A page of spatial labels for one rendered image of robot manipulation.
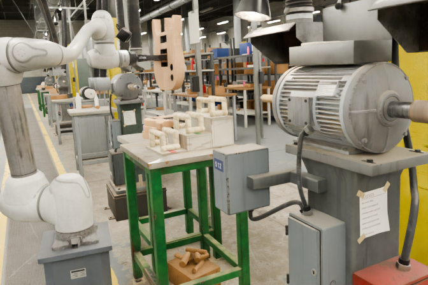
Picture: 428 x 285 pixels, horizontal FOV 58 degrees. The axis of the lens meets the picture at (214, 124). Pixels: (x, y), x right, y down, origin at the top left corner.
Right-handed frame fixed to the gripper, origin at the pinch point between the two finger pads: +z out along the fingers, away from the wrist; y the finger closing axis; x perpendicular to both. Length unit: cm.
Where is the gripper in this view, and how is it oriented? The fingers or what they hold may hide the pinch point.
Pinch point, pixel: (163, 57)
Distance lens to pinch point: 220.1
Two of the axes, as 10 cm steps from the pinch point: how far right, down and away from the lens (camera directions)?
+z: 8.7, -1.0, 4.8
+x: -0.4, -9.9, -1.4
